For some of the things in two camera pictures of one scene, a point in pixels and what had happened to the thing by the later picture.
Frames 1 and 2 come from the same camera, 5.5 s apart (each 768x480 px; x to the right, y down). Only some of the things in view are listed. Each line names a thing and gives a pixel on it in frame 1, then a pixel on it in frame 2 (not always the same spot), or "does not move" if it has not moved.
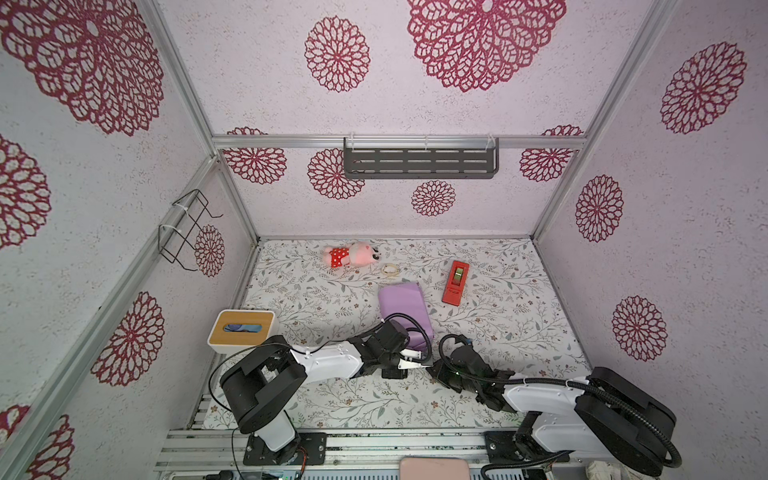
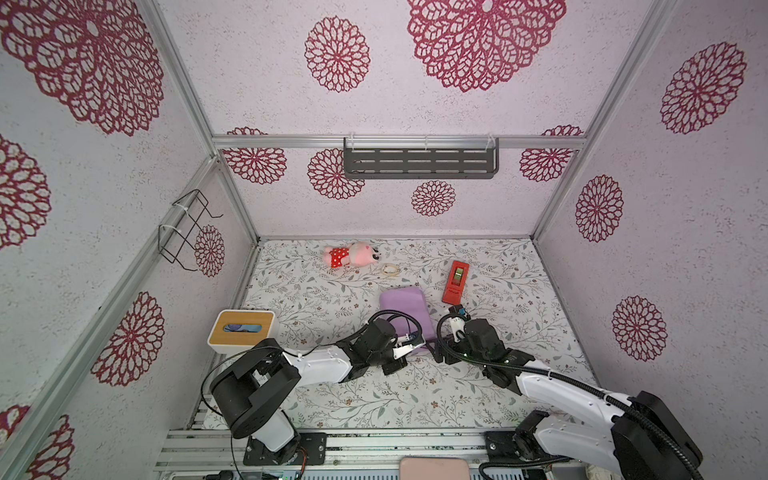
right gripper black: [440, 365] -> [447, 342]
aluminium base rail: [347, 448] does not move
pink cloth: [406, 298] does not move
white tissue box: [235, 331] does not move
